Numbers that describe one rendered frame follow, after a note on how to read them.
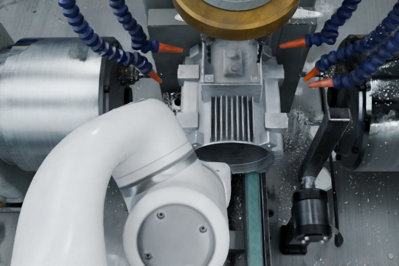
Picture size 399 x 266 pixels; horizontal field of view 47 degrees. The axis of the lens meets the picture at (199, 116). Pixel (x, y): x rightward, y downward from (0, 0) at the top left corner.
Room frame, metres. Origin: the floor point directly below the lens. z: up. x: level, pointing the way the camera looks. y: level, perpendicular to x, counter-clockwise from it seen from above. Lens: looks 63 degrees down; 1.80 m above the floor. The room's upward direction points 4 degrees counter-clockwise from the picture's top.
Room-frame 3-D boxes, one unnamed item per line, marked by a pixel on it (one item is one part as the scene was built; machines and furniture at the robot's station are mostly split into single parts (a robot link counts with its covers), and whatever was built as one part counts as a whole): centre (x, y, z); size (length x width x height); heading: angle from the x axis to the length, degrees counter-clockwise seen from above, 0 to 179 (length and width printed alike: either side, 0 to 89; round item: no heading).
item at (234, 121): (0.40, -0.06, 1.01); 0.20 x 0.19 x 0.19; 175
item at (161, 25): (0.56, -0.07, 0.97); 0.30 x 0.11 x 0.34; 86
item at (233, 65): (0.44, -0.06, 1.11); 0.12 x 0.11 x 0.07; 175
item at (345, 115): (0.26, -0.18, 1.12); 0.04 x 0.03 x 0.26; 176
